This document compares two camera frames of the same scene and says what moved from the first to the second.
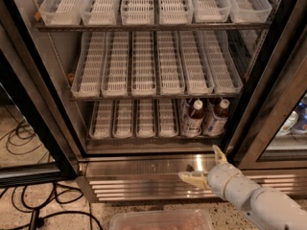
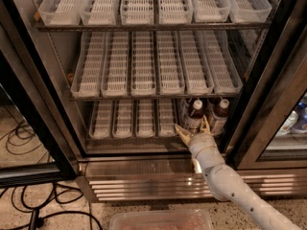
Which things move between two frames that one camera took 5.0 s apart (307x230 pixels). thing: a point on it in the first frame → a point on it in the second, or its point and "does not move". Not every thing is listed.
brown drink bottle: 193,119 does not move
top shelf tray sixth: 247,4 does not move
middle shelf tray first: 88,75 does not move
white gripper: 221,180 → 201,142
